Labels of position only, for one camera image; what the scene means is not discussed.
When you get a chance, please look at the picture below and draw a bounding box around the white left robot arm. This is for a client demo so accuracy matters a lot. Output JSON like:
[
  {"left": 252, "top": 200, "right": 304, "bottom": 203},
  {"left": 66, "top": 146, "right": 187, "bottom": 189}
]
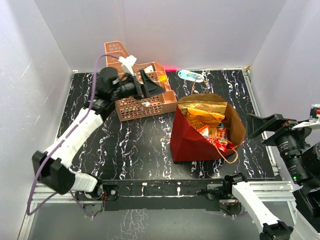
[{"left": 32, "top": 67, "right": 166, "bottom": 200}]

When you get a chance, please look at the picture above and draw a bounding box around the orange white snack packet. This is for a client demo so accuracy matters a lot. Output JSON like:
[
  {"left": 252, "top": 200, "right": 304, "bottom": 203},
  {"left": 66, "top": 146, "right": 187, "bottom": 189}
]
[{"left": 197, "top": 125, "right": 209, "bottom": 139}]

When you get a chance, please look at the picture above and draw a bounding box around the pink tape strip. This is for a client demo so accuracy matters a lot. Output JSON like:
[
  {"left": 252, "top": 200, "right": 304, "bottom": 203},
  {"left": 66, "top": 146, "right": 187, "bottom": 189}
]
[{"left": 164, "top": 66, "right": 177, "bottom": 72}]

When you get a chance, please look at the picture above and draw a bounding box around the blue white blister pack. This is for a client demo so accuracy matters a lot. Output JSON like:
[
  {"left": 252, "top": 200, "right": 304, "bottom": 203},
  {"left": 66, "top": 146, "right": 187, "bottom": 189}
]
[{"left": 177, "top": 70, "right": 205, "bottom": 83}]

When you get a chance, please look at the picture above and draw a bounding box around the orange honey dijon chips bag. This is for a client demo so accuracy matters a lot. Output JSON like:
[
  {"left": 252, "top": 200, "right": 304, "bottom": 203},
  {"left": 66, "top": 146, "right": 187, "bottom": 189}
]
[{"left": 186, "top": 106, "right": 226, "bottom": 130}]

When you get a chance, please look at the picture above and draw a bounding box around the orange yellow block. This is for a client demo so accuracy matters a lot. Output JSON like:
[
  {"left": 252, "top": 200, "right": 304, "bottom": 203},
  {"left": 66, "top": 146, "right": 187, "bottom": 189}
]
[{"left": 158, "top": 75, "right": 167, "bottom": 83}]

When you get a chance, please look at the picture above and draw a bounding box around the gold chips bag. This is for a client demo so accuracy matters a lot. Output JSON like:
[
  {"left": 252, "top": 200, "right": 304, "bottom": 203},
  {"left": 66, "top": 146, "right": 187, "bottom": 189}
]
[{"left": 177, "top": 100, "right": 228, "bottom": 117}]

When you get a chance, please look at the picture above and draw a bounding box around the red peanut snack packet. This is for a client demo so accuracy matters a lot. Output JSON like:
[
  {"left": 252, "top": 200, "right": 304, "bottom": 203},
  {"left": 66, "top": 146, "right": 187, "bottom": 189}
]
[{"left": 206, "top": 136, "right": 236, "bottom": 153}]

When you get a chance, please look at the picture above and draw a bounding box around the pink plastic tiered organizer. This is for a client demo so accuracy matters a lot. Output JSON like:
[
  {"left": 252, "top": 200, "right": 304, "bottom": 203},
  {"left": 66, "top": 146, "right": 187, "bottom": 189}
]
[{"left": 104, "top": 41, "right": 178, "bottom": 123}]

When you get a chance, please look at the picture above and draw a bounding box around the black aluminium front rail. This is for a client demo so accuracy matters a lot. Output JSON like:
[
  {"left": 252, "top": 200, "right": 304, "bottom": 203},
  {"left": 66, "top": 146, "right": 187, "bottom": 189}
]
[{"left": 29, "top": 178, "right": 297, "bottom": 218}]

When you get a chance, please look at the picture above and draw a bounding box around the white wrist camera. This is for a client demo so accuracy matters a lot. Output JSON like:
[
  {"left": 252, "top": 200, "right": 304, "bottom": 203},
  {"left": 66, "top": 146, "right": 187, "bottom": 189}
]
[
  {"left": 118, "top": 55, "right": 137, "bottom": 75},
  {"left": 291, "top": 103, "right": 320, "bottom": 130}
]

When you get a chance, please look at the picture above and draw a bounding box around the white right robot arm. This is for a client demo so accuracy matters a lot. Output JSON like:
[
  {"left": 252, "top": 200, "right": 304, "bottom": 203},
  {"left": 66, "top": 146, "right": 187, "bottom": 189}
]
[{"left": 222, "top": 106, "right": 320, "bottom": 240}]

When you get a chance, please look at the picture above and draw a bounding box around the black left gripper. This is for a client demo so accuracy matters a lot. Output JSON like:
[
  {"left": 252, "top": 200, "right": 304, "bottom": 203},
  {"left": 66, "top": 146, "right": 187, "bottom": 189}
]
[{"left": 111, "top": 69, "right": 166, "bottom": 102}]

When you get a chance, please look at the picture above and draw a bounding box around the red brown paper bag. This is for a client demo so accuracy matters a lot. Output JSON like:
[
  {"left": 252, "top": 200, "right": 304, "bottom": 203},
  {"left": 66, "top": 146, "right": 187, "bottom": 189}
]
[{"left": 170, "top": 92, "right": 246, "bottom": 164}]

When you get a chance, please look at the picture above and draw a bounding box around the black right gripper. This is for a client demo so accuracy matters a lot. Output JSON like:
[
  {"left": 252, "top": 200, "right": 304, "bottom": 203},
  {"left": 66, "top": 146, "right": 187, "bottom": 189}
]
[{"left": 244, "top": 111, "right": 316, "bottom": 182}]

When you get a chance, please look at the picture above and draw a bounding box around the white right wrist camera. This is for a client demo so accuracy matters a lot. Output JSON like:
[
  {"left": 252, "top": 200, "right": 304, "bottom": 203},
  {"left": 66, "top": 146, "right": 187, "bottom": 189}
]
[{"left": 291, "top": 103, "right": 320, "bottom": 130}]

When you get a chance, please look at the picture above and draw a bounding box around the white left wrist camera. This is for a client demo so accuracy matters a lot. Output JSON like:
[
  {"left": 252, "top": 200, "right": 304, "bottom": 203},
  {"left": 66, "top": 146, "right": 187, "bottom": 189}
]
[{"left": 118, "top": 55, "right": 137, "bottom": 75}]

